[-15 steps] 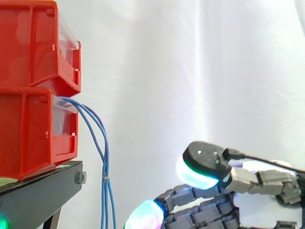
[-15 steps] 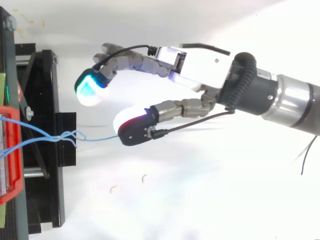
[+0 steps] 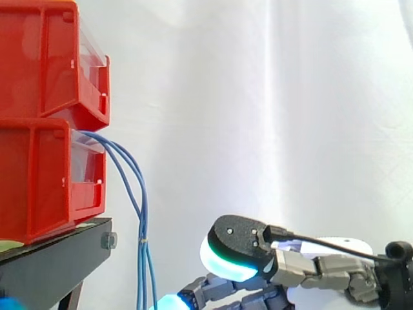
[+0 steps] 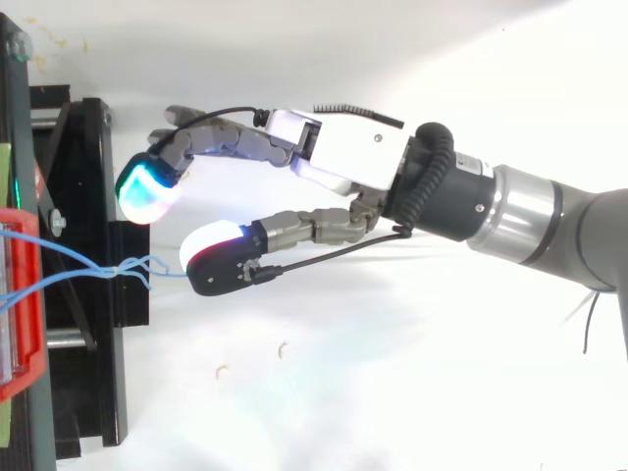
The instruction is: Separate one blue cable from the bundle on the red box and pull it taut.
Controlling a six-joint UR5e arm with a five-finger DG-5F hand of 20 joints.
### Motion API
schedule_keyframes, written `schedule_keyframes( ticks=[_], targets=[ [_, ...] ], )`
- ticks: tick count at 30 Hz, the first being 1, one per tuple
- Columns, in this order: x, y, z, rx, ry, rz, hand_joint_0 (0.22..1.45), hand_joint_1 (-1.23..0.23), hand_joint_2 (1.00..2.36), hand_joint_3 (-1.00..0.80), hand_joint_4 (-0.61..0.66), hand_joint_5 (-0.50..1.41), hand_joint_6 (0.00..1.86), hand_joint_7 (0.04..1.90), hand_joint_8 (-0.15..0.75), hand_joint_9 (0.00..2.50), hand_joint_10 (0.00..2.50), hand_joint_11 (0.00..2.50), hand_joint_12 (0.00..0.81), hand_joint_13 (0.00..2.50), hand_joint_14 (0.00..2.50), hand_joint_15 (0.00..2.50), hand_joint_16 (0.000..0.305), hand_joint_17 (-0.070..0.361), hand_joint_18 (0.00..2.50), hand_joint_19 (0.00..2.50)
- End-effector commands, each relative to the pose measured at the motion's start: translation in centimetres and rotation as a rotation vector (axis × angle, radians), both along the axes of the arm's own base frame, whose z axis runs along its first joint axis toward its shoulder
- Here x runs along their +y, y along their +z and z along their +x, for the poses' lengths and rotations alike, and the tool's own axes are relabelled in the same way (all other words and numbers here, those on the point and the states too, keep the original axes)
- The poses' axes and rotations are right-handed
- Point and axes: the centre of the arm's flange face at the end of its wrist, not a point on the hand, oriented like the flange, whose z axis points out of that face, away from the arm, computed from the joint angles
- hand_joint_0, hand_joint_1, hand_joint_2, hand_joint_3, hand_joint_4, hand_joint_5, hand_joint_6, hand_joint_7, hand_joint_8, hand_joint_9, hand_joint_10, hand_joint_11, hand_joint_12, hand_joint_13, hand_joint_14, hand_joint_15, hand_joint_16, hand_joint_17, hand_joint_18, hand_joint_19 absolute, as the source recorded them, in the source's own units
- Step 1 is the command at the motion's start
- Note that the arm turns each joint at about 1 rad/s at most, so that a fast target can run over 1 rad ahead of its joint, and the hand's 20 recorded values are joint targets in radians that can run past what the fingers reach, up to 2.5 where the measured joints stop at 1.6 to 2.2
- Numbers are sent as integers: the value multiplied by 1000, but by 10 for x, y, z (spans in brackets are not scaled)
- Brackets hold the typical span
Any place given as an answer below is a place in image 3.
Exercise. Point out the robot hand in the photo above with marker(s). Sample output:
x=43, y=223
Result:
x=238, y=245

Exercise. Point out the red plastic bin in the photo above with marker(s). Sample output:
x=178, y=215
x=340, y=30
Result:
x=32, y=181
x=38, y=58

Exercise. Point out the black metal stand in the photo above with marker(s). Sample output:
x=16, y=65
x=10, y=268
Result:
x=58, y=258

